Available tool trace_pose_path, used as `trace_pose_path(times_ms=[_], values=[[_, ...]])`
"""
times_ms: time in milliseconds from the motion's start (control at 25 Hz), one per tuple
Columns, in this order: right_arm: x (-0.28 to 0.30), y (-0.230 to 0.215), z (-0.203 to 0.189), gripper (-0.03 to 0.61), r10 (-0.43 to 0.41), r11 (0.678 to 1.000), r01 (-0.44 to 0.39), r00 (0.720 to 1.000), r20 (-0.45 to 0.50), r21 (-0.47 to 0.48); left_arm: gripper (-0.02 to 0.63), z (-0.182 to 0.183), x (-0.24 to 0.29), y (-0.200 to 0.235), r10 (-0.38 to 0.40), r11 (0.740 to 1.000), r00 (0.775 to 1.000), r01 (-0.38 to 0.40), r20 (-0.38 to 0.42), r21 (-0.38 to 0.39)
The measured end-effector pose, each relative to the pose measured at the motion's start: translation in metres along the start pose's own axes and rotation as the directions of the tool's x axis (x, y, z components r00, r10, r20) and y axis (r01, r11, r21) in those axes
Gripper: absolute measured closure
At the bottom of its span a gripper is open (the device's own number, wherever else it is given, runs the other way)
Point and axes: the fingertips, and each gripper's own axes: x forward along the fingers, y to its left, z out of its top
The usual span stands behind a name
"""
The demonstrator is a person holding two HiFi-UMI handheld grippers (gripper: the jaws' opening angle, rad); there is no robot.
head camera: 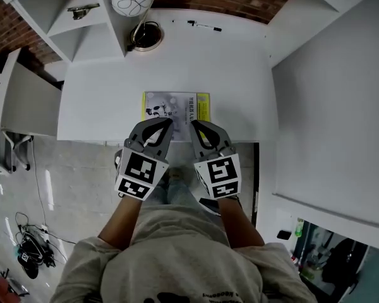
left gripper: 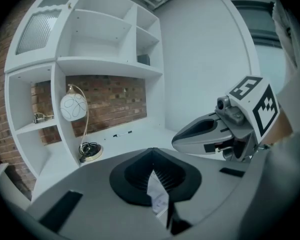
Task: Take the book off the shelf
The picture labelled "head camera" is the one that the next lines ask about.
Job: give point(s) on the black white marker pen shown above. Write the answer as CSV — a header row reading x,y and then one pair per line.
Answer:
x,y
208,27

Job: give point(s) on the yellow and grey magazine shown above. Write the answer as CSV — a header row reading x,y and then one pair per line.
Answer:
x,y
177,106

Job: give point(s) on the white desk with hutch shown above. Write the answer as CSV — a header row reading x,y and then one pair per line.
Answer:
x,y
113,90

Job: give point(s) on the person's right forearm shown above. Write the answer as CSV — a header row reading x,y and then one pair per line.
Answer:
x,y
240,223

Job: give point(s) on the green bottle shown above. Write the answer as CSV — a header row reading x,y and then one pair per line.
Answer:
x,y
298,229

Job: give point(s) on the person's grey shirt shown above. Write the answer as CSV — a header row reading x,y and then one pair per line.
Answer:
x,y
183,264

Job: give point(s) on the white mesh office chair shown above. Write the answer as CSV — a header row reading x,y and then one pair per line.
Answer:
x,y
14,150

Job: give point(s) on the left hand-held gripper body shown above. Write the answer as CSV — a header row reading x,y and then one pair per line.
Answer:
x,y
139,169

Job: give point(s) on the person's grey dotted trousers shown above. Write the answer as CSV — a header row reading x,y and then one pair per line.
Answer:
x,y
177,191

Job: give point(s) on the dark framed window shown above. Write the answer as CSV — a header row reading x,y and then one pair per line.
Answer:
x,y
334,257

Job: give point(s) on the black device with tag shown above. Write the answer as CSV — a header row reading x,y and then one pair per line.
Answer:
x,y
28,265

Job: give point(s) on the white power strip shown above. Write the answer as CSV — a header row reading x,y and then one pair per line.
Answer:
x,y
45,233

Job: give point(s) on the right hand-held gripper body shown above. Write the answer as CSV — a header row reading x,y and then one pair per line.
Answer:
x,y
222,172

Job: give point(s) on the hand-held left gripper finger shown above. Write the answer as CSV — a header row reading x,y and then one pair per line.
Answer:
x,y
134,133
165,144

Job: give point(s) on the person's left forearm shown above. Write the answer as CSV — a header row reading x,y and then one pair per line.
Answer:
x,y
123,226

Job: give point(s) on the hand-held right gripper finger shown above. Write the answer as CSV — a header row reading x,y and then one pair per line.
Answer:
x,y
198,151
224,139

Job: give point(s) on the small metal shelf object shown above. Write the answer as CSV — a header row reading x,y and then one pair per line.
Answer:
x,y
82,10

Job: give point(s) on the black phone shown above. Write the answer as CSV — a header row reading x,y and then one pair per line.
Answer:
x,y
284,235

